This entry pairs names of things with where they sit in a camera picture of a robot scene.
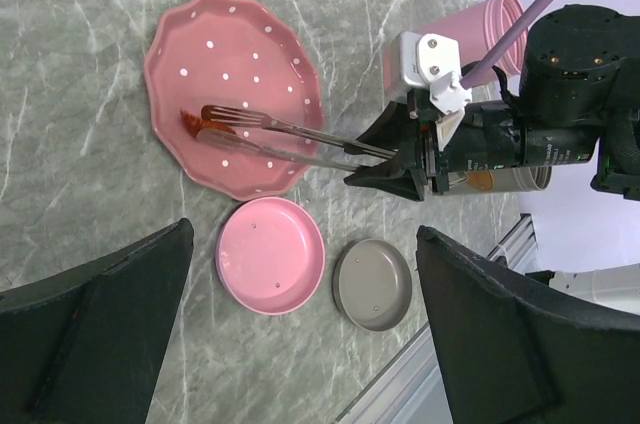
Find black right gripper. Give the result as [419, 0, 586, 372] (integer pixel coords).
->
[343, 93, 520, 202]

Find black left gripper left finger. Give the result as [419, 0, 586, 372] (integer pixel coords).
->
[1, 218, 194, 423]

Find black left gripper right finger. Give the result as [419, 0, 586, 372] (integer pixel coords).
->
[415, 224, 640, 424]

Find grey round lid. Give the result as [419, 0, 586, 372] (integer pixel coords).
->
[332, 239, 413, 333]

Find pink scalloped plate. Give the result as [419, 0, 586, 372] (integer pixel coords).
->
[144, 0, 324, 201]

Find steel serving tongs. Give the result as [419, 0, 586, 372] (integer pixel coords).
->
[198, 104, 395, 173]

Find small red sausage toy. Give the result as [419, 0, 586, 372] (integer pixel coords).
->
[180, 110, 236, 138]

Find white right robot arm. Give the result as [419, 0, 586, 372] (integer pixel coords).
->
[345, 5, 639, 201]

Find grey tall canister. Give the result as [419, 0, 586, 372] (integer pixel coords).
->
[447, 167, 552, 195]

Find pink tall canister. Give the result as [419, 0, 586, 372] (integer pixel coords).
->
[414, 0, 524, 65]

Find pink round lid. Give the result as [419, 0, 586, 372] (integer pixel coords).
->
[215, 197, 325, 316]

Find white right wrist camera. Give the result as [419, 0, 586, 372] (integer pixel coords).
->
[383, 31, 472, 115]

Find aluminium front rail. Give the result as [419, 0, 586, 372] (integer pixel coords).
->
[334, 214, 537, 423]

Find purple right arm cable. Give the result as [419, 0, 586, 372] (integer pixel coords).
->
[459, 0, 640, 90]

